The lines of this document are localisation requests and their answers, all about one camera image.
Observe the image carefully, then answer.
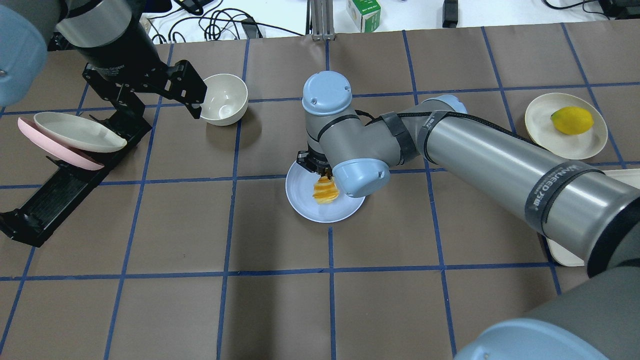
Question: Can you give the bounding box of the black power adapter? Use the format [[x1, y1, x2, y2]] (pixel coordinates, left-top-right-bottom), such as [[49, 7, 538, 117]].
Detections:
[[442, 0, 459, 28]]

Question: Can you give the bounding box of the black dish rack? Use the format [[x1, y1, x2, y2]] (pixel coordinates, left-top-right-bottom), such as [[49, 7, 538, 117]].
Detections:
[[1, 111, 152, 248]]

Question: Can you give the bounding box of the white rectangular tray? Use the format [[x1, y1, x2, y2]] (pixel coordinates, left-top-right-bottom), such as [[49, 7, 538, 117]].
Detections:
[[541, 169, 639, 276]]

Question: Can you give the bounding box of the yellow bread roll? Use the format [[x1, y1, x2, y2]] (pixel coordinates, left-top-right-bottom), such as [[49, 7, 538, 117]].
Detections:
[[311, 176, 340, 205]]

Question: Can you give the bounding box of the aluminium frame post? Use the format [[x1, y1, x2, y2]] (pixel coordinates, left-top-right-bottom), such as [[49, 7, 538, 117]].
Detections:
[[306, 0, 336, 42]]

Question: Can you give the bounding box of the pink plate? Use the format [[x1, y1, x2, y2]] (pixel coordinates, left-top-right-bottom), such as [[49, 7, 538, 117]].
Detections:
[[17, 117, 105, 171]]

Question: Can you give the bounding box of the cream bowl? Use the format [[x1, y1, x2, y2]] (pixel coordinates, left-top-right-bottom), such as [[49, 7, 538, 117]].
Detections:
[[199, 73, 249, 126]]

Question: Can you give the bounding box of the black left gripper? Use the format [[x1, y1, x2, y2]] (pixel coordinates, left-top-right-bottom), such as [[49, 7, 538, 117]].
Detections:
[[82, 47, 208, 119]]

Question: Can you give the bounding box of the yellow lemon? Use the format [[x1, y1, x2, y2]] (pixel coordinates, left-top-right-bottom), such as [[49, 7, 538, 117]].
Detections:
[[550, 106, 594, 136]]

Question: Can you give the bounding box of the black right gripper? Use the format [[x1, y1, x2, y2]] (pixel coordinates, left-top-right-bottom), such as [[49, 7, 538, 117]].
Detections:
[[295, 150, 333, 176]]

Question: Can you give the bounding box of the blue round plate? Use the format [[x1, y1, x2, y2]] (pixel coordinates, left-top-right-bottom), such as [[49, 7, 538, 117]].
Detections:
[[285, 162, 365, 223]]

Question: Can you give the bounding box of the cream plate in rack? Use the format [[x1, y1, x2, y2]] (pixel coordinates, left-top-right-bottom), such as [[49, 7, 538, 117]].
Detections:
[[33, 112, 128, 153]]

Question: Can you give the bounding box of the cream round plate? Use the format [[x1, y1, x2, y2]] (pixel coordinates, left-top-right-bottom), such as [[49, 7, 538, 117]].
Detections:
[[525, 92, 609, 160]]

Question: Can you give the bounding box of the green white carton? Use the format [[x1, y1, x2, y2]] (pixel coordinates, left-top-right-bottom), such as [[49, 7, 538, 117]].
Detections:
[[346, 0, 382, 34]]

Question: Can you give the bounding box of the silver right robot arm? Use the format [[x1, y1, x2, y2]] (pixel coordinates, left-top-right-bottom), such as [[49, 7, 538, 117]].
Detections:
[[297, 71, 639, 360]]

